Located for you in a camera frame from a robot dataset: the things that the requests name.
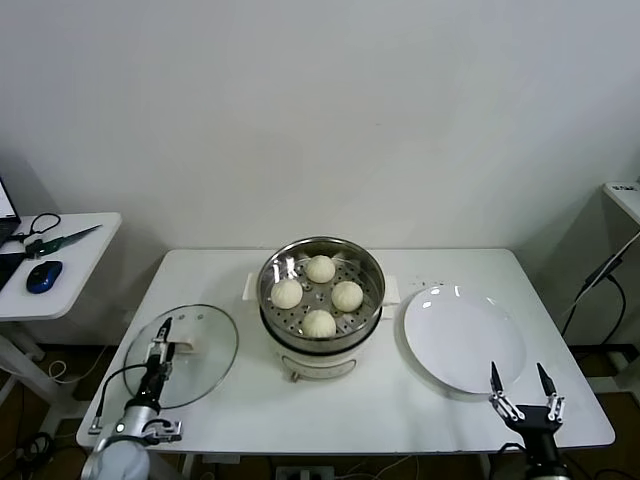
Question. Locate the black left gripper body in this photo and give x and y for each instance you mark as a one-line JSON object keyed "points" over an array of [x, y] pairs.
{"points": [[154, 385]]}

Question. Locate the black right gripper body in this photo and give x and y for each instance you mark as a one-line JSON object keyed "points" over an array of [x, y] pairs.
{"points": [[539, 430]]}

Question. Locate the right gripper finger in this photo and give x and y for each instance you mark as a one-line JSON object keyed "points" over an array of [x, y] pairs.
{"points": [[502, 402], [555, 407]]}

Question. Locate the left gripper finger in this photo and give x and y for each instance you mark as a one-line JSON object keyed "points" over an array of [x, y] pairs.
{"points": [[157, 352], [170, 352]]}

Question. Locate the white steamed baozi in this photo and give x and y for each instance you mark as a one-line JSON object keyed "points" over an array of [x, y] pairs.
{"points": [[319, 323], [347, 295], [287, 293], [320, 268]]}

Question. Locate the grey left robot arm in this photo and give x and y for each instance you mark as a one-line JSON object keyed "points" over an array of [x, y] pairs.
{"points": [[120, 460]]}

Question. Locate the perforated steel steamer basket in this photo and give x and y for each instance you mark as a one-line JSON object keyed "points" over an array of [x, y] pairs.
{"points": [[370, 280]]}

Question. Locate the white round plate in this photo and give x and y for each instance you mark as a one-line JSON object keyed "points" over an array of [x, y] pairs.
{"points": [[460, 340]]}

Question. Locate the white side table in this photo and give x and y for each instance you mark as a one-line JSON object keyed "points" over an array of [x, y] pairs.
{"points": [[85, 280]]}

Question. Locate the blue computer mouse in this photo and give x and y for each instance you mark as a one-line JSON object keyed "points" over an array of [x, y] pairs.
{"points": [[44, 276]]}

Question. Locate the white electric cooker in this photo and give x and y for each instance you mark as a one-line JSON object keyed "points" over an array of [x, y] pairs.
{"points": [[320, 365]]}

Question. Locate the white rectangular table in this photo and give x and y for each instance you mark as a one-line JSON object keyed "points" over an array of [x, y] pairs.
{"points": [[350, 415]]}

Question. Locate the black flat pad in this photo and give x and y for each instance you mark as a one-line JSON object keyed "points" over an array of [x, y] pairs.
{"points": [[7, 270]]}

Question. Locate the white power strip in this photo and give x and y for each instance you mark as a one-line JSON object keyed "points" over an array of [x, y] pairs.
{"points": [[305, 473]]}

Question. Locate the laptop screen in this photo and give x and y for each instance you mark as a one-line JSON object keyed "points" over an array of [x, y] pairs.
{"points": [[6, 230]]}

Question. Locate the white desk with black label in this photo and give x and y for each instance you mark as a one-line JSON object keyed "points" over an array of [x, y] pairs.
{"points": [[622, 200]]}

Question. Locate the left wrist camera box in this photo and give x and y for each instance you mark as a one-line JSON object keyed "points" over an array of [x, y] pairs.
{"points": [[167, 431]]}

